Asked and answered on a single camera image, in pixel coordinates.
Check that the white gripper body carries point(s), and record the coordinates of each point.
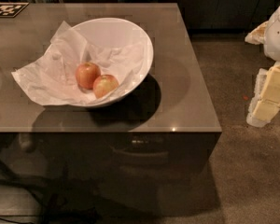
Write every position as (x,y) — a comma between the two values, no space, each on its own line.
(278,34)

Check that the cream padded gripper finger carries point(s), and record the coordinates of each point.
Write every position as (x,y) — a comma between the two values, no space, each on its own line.
(265,104)

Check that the red apple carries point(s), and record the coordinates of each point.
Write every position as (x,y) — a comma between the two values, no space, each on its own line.
(86,74)
(104,84)

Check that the white bowl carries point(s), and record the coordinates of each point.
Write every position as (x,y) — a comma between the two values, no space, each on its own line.
(121,48)

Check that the dark glass table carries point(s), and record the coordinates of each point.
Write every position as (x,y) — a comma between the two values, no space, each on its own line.
(145,155)

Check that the white crumpled paper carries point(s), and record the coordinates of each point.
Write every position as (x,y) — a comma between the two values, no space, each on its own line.
(50,79)

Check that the black white fiducial marker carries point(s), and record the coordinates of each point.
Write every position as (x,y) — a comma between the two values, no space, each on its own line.
(11,10)

